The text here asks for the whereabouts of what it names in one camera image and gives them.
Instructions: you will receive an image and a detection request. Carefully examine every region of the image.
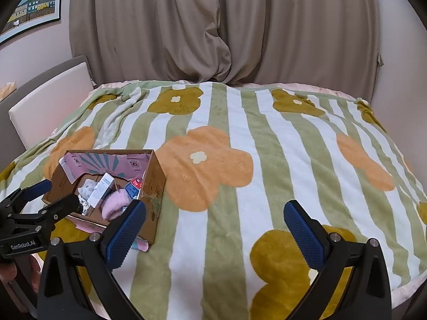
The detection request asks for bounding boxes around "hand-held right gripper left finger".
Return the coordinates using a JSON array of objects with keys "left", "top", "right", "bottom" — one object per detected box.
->
[{"left": 37, "top": 199, "right": 148, "bottom": 320}]

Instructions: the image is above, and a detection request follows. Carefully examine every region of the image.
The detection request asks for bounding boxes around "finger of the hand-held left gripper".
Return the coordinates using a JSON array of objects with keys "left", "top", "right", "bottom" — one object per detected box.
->
[
  {"left": 0, "top": 179, "right": 53, "bottom": 219},
  {"left": 9, "top": 193, "right": 81, "bottom": 233}
]

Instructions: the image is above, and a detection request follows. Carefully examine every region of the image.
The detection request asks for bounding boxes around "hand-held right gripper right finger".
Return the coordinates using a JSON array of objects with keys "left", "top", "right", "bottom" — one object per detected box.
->
[{"left": 283, "top": 199, "right": 392, "bottom": 320}]

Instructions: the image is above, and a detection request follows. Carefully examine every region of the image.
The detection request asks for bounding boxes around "pink fuzzy sock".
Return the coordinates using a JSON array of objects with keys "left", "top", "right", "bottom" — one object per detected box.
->
[{"left": 102, "top": 188, "right": 134, "bottom": 221}]

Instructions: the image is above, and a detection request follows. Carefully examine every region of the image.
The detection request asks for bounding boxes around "red and blue packet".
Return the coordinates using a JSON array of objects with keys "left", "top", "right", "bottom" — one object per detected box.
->
[{"left": 125, "top": 178, "right": 144, "bottom": 199}]

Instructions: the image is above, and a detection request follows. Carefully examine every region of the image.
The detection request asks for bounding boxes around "blue and white box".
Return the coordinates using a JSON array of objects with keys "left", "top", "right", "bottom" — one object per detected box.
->
[{"left": 88, "top": 173, "right": 116, "bottom": 209}]

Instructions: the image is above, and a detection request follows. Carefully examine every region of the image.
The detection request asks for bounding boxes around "brown cardboard box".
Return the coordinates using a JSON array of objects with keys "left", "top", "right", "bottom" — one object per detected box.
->
[{"left": 42, "top": 149, "right": 167, "bottom": 245}]

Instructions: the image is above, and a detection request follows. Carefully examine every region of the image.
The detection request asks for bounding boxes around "person's left hand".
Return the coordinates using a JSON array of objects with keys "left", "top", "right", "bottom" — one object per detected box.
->
[{"left": 0, "top": 255, "right": 42, "bottom": 289}]

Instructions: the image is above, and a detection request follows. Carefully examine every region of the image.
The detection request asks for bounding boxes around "pink printed card insert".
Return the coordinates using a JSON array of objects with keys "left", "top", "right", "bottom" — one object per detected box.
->
[{"left": 60, "top": 151, "right": 152, "bottom": 184}]

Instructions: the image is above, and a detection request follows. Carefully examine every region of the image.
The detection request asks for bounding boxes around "striped flower blanket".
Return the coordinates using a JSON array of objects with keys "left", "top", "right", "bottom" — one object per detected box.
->
[{"left": 0, "top": 82, "right": 427, "bottom": 320}]

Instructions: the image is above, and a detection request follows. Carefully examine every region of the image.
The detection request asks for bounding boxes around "white padded headboard panel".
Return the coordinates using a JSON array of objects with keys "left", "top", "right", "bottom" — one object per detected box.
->
[{"left": 8, "top": 62, "right": 96, "bottom": 150}]

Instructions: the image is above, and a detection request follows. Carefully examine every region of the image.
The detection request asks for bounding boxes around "peach coloured cloth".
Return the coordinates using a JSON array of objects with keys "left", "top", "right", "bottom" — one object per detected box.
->
[{"left": 0, "top": 82, "right": 17, "bottom": 99}]

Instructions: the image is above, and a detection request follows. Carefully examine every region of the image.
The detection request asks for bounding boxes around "pink bedsheet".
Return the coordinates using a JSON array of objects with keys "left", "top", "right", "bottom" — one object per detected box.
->
[{"left": 50, "top": 80, "right": 424, "bottom": 307}]

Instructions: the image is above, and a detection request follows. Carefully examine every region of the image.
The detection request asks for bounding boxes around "grey headboard frame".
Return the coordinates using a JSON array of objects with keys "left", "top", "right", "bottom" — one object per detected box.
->
[{"left": 0, "top": 55, "right": 89, "bottom": 170}]

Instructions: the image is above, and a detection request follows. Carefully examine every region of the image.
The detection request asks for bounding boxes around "framed wall poster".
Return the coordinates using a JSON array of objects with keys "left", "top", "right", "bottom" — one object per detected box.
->
[{"left": 0, "top": 0, "right": 65, "bottom": 45}]

